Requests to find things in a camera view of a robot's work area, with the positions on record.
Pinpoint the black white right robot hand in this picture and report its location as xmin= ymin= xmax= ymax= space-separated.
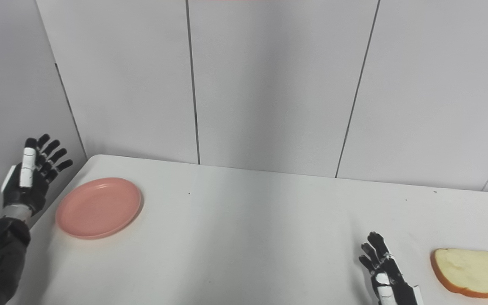
xmin=358 ymin=232 xmax=423 ymax=305

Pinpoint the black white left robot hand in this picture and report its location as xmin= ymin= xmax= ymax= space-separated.
xmin=1 ymin=134 xmax=74 ymax=214

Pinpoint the pink round plate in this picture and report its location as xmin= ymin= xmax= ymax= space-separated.
xmin=55 ymin=177 xmax=143 ymax=240

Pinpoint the slice of bread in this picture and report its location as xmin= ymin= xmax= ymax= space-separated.
xmin=430 ymin=248 xmax=488 ymax=304

